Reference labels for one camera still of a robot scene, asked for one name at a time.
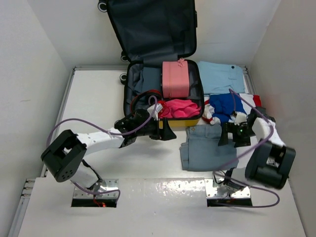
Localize light blue denim jeans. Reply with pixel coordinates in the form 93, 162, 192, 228
180, 124, 238, 172

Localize light blue folded shirt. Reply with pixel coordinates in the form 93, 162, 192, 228
197, 61, 245, 95

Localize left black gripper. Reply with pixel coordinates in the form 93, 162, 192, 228
136, 116, 176, 141

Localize yellow suitcase with grey lining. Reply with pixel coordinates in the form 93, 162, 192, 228
97, 0, 204, 127

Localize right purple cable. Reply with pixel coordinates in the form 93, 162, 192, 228
213, 88, 280, 208

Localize pink towel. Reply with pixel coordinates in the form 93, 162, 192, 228
158, 99, 201, 119

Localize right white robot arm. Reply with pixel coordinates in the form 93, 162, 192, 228
218, 107, 296, 190

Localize dark grey-blue garment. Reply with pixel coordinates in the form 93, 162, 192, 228
134, 67, 162, 94

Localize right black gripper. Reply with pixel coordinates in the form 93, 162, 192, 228
218, 122, 256, 148

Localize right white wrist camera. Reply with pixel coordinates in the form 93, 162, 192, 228
233, 112, 247, 125

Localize metal base plate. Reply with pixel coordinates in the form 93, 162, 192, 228
204, 179, 251, 200
73, 179, 120, 200

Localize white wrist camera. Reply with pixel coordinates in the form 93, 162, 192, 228
233, 112, 247, 125
147, 103, 164, 120

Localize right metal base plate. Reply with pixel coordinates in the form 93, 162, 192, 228
204, 179, 251, 200

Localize red white blue shirt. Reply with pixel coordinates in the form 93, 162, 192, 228
202, 93, 262, 125

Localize red and black headphones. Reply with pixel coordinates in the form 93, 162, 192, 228
130, 89, 163, 115

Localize purple cable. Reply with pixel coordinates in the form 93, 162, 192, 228
46, 95, 158, 204
213, 88, 280, 208

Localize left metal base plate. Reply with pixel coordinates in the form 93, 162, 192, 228
73, 179, 120, 200

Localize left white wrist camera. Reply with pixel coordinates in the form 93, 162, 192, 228
147, 103, 164, 120

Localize pink cosmetic case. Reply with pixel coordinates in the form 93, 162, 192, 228
162, 58, 190, 98

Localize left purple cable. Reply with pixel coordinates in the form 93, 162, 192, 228
46, 95, 158, 204

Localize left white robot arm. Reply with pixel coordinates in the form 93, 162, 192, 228
40, 109, 177, 193

